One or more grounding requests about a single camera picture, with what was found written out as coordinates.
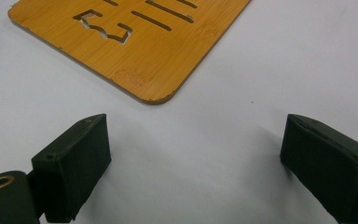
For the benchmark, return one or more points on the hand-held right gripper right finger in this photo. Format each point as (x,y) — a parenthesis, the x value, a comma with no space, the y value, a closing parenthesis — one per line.
(326,165)

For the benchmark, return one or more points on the slotted bamboo board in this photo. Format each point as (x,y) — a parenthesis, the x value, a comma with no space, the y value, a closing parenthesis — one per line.
(155,59)

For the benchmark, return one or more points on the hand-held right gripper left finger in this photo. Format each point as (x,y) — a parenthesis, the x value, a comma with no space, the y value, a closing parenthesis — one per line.
(71,165)

